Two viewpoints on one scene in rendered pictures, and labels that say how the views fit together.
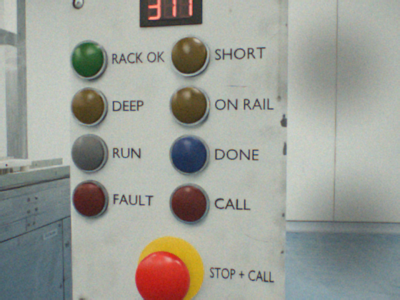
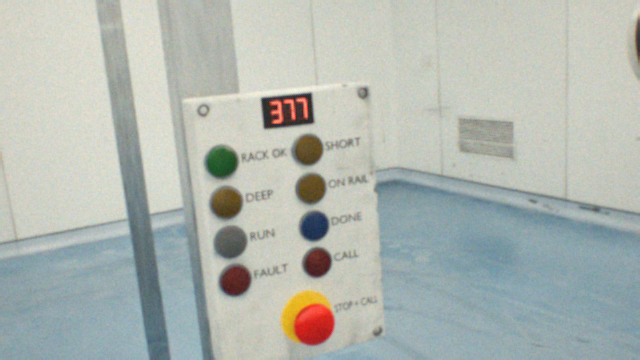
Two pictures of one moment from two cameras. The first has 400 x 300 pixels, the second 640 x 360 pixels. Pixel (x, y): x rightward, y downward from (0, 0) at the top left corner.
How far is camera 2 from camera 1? 0.36 m
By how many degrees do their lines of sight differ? 34
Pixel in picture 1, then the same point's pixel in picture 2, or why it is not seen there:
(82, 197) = (232, 280)
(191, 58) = (313, 153)
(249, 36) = (348, 130)
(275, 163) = (372, 219)
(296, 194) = not seen: hidden behind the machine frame
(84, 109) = (227, 206)
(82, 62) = (220, 166)
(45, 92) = not seen: outside the picture
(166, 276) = (323, 320)
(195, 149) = (321, 222)
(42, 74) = not seen: outside the picture
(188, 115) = (314, 197)
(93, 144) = (238, 234)
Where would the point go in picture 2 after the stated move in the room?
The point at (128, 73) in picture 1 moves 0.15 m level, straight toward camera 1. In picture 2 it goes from (257, 168) to (393, 184)
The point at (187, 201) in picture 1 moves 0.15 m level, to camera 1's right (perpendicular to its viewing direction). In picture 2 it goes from (319, 262) to (432, 226)
